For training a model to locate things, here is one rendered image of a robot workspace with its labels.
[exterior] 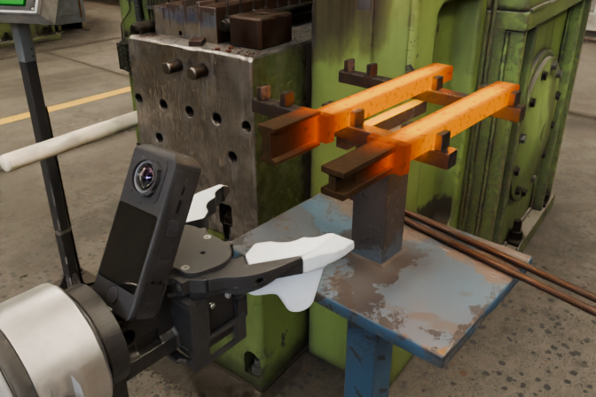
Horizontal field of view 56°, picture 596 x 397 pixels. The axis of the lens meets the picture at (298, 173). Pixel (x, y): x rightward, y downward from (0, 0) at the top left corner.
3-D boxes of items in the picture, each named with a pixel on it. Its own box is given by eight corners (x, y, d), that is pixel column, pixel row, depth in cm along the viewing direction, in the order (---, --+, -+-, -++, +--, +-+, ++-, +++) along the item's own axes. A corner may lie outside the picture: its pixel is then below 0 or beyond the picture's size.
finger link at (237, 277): (294, 253, 45) (184, 267, 43) (294, 234, 44) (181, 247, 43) (307, 288, 41) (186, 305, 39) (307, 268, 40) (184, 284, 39)
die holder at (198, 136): (257, 248, 132) (250, 58, 113) (147, 203, 152) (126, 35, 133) (373, 167, 173) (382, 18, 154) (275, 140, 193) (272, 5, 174)
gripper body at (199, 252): (194, 294, 50) (66, 370, 42) (186, 209, 46) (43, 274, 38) (255, 333, 45) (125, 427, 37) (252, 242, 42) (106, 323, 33)
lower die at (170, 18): (217, 43, 125) (215, 3, 121) (155, 33, 135) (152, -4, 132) (322, 17, 156) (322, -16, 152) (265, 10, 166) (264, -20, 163)
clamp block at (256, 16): (260, 50, 119) (259, 19, 116) (230, 45, 123) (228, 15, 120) (294, 41, 127) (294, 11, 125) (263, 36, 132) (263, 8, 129)
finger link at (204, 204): (200, 229, 57) (174, 284, 48) (196, 175, 54) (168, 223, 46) (231, 230, 57) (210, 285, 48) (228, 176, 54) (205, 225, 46)
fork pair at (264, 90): (285, 107, 79) (285, 94, 78) (256, 99, 82) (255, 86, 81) (377, 74, 94) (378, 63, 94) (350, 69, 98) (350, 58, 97)
